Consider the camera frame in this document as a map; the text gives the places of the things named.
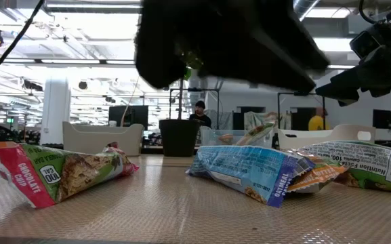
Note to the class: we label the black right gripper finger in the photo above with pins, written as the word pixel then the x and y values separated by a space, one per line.
pixel 347 78
pixel 337 95

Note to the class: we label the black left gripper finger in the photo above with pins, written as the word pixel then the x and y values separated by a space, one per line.
pixel 297 37
pixel 276 79

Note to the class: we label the red green granola bar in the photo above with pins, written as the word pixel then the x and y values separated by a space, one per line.
pixel 256 133
pixel 225 138
pixel 56 173

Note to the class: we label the green white granola bar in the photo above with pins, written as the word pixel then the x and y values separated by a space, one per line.
pixel 368 159

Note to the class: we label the orange peanut butter granola bar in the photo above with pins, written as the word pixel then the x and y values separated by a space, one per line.
pixel 317 176

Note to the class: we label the light blue oatmeal granola bar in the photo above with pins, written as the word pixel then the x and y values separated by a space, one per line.
pixel 249 169

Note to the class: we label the person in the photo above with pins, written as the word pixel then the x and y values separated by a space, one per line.
pixel 200 118
pixel 317 123

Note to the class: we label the white plastic bin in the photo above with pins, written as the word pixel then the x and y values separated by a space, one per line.
pixel 100 142
pixel 334 135

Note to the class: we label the light draped cloth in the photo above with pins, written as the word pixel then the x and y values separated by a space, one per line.
pixel 259 118

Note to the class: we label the clear plastic bin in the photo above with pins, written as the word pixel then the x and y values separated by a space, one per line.
pixel 212 135

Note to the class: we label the black monitor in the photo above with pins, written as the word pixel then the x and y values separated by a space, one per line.
pixel 134 117

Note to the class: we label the green plant in black pot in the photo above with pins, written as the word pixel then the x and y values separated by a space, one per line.
pixel 179 137

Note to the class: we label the white round pillar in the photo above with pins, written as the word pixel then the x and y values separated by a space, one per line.
pixel 55 112

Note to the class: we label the translucent mat with black border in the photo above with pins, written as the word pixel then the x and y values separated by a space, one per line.
pixel 168 217

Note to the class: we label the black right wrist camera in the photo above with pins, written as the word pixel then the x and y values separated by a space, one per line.
pixel 368 42

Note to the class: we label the black wall screen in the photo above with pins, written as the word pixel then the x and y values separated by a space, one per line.
pixel 383 118

